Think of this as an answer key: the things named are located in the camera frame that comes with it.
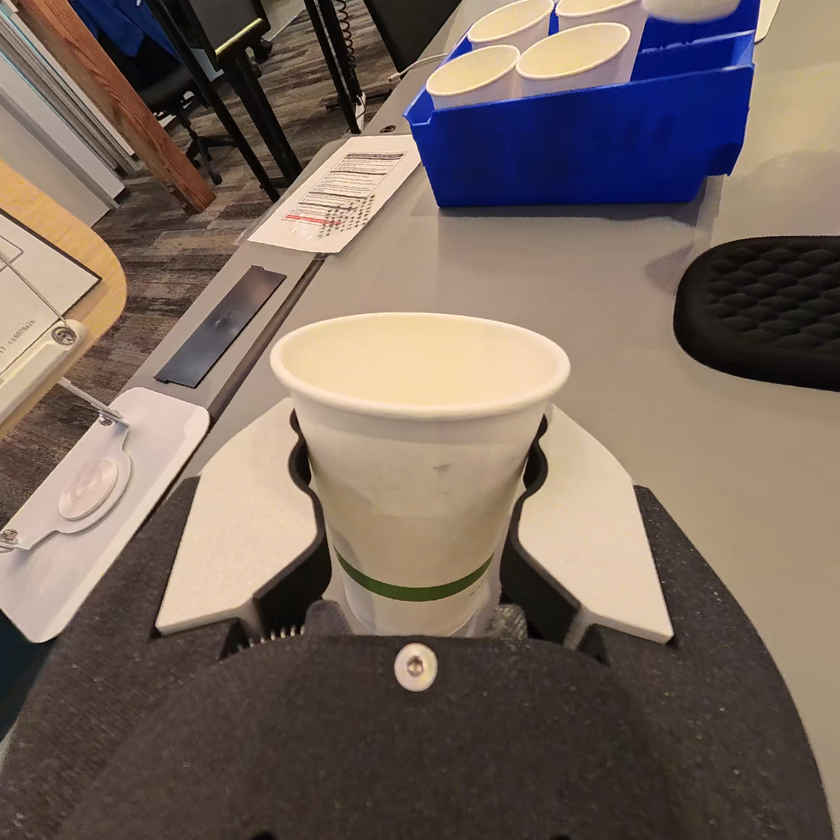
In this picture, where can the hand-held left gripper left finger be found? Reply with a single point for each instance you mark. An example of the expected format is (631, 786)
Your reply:
(243, 525)

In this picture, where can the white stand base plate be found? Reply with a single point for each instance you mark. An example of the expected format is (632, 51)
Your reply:
(151, 459)

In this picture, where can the blue plastic bin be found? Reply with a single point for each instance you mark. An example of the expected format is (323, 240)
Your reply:
(577, 151)

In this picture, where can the stack of white paper cups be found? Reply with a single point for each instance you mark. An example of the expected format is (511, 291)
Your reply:
(420, 459)

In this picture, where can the black monitor floor stand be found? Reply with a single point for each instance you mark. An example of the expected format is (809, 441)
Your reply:
(325, 52)

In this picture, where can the black office chair base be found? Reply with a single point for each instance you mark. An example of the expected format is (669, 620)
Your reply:
(197, 141)

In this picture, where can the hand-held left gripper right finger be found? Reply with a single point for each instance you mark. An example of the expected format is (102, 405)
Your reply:
(590, 531)

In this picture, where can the blue jacket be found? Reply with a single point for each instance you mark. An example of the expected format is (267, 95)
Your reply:
(124, 26)

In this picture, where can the black rounded mesh object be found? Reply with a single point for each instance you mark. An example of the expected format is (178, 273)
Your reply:
(761, 308)

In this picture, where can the laminated printed paper sheet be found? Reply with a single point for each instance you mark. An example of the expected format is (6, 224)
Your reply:
(328, 197)

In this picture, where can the white printed instruction sheet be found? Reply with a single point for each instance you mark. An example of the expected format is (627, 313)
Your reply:
(39, 282)

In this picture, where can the wooden sign board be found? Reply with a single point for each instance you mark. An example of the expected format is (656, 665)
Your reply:
(105, 308)

